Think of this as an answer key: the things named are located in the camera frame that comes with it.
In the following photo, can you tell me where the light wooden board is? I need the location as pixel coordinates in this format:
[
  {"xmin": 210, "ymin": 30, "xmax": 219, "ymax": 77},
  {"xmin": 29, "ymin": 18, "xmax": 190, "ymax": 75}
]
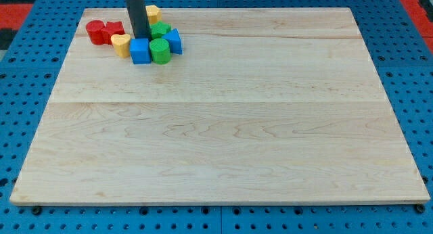
[{"xmin": 10, "ymin": 7, "xmax": 430, "ymax": 206}]

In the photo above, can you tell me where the green cylinder block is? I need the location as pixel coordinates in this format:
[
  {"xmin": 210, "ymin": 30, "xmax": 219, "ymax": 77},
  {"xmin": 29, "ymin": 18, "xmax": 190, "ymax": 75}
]
[{"xmin": 150, "ymin": 38, "xmax": 171, "ymax": 64}]

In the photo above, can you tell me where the blue triangle block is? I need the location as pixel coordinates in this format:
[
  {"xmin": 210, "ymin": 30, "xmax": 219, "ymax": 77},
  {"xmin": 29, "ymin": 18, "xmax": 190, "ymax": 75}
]
[{"xmin": 162, "ymin": 28, "xmax": 183, "ymax": 55}]

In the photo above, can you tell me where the blue cube block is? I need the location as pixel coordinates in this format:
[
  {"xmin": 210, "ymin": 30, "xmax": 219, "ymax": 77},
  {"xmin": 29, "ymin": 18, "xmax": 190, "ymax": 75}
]
[{"xmin": 130, "ymin": 39, "xmax": 152, "ymax": 64}]

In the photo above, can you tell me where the green star block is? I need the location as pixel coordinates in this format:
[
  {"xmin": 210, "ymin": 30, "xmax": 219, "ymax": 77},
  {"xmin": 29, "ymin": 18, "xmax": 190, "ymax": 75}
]
[{"xmin": 150, "ymin": 21, "xmax": 171, "ymax": 39}]

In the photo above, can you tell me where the yellow pentagon block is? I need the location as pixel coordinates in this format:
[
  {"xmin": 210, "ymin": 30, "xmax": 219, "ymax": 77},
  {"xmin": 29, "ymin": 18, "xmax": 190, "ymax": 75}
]
[{"xmin": 145, "ymin": 5, "xmax": 162, "ymax": 24}]

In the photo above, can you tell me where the yellow heart block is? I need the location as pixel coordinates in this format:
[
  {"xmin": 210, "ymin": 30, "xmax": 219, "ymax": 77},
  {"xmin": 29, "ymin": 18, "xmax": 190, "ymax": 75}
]
[{"xmin": 110, "ymin": 34, "xmax": 131, "ymax": 58}]

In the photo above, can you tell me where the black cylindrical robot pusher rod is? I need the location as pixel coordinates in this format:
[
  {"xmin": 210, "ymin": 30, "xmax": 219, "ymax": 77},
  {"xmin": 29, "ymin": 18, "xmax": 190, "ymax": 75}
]
[{"xmin": 125, "ymin": 0, "xmax": 152, "ymax": 40}]

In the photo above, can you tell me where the red star block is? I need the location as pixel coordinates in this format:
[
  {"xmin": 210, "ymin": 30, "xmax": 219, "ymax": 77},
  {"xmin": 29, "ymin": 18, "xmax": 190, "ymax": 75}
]
[{"xmin": 101, "ymin": 21, "xmax": 125, "ymax": 45}]

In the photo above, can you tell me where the red cylinder block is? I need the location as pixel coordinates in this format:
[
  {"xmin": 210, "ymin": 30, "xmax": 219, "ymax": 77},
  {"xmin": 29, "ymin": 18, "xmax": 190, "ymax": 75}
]
[{"xmin": 85, "ymin": 20, "xmax": 105, "ymax": 45}]

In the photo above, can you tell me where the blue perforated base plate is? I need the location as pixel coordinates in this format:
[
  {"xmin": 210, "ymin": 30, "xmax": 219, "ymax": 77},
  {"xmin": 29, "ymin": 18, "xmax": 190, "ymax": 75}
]
[{"xmin": 1, "ymin": 0, "xmax": 432, "ymax": 233}]

